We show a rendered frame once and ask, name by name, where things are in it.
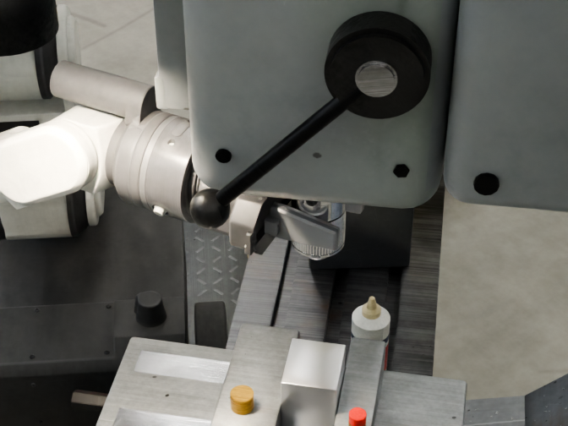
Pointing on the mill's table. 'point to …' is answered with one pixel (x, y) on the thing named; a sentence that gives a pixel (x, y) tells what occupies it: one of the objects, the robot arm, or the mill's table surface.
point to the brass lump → (242, 400)
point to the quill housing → (309, 101)
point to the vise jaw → (256, 375)
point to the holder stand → (374, 240)
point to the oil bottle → (371, 324)
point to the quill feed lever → (343, 95)
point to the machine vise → (180, 370)
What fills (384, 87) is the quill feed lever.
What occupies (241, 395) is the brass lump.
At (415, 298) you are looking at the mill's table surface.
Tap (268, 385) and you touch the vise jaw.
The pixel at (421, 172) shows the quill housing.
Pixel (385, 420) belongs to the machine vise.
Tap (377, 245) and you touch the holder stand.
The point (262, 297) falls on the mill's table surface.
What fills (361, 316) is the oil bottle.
